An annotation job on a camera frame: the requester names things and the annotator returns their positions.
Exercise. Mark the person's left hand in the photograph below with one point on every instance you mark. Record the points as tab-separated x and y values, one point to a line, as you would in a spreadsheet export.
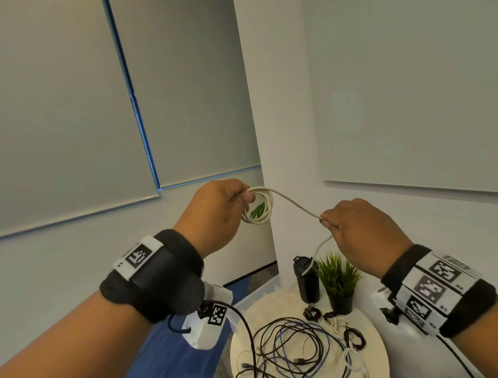
210	222

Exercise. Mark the person's right hand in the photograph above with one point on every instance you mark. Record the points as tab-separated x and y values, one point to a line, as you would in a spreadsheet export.
365	233

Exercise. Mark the clear plastic storage bin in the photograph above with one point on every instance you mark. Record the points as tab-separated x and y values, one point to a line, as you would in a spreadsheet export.
256	292

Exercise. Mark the person's left forearm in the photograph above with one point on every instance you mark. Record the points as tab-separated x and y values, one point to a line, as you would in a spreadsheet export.
66	339

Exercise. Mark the black marker wristband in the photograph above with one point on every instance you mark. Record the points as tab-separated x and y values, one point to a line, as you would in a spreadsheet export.
167	280
400	261

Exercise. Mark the small potted grass plant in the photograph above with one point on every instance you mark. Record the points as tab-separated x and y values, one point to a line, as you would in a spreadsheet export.
338	272

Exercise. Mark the large leafy green plant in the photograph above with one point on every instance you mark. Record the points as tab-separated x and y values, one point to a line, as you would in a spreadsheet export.
257	211

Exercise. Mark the black tumbler with lid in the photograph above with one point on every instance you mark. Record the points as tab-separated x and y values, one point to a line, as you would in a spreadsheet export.
309	284

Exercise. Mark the round white table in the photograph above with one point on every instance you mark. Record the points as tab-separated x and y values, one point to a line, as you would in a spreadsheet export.
373	350

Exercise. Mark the white wall whiteboard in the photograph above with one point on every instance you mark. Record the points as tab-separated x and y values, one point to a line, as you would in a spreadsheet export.
408	85

